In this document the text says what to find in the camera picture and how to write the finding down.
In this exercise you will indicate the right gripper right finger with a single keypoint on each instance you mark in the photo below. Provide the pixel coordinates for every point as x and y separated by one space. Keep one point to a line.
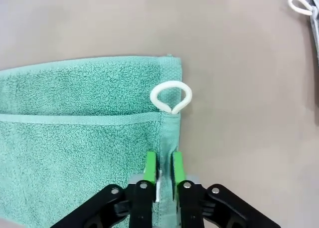
189 203

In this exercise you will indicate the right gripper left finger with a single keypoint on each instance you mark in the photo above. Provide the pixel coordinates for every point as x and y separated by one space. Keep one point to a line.
139 203

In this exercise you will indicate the green terry towel white loop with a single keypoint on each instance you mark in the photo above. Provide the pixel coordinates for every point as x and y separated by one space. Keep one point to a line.
74 148

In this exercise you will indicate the pale grey towel white loop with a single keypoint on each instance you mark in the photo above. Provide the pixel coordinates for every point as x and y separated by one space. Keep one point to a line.
316 31

